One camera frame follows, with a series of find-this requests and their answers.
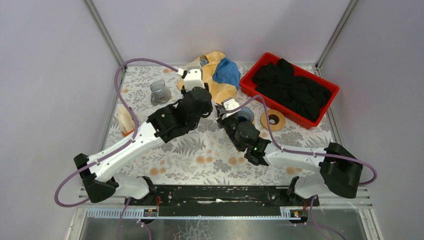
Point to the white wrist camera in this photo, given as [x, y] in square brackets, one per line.
[190, 78]
[230, 104]

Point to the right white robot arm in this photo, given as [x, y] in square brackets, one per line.
[333, 168]

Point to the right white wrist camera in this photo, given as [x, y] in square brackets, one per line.
[230, 104]

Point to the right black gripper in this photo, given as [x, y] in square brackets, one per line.
[221, 118]

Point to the floral table mat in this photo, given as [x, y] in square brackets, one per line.
[205, 156]

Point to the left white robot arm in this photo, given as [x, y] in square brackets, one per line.
[99, 172]

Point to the red plastic bin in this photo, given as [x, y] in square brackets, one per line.
[248, 87]

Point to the white paper coffee filter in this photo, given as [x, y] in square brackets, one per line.
[124, 119]

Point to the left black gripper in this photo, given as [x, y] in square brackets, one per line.
[194, 90]

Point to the far wooden ring holder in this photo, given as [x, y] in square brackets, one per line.
[276, 120]

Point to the yellow cloth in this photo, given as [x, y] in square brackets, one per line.
[208, 63]

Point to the black cloth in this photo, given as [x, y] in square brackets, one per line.
[299, 94]

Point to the clear glass pitcher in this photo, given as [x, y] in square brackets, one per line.
[160, 94]

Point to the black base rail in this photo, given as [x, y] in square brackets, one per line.
[221, 200]

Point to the orange filter holder box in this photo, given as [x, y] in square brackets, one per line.
[127, 127]

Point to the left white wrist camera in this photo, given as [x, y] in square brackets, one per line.
[190, 78]

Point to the blue cloth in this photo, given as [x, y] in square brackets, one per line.
[227, 72]

